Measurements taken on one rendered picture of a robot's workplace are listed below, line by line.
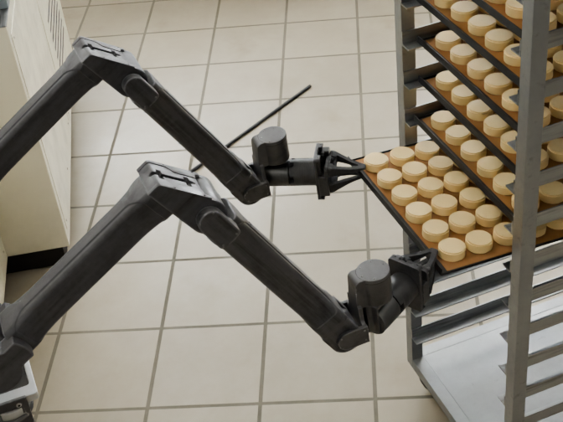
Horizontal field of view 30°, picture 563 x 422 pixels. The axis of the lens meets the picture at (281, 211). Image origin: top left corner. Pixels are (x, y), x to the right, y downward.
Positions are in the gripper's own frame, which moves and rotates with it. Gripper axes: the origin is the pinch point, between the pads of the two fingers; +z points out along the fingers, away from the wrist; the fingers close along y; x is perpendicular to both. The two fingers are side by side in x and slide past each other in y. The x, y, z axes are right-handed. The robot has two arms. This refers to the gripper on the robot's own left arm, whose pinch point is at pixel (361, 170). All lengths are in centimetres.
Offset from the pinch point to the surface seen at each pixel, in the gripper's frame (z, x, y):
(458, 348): 17, 16, -67
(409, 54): 10.0, 12.6, 19.1
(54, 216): -102, 59, -58
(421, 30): 12.7, 13.8, 23.8
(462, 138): 20.3, 2.3, 5.7
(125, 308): -80, 42, -79
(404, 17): 9.5, 12.3, 27.7
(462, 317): 18, 18, -59
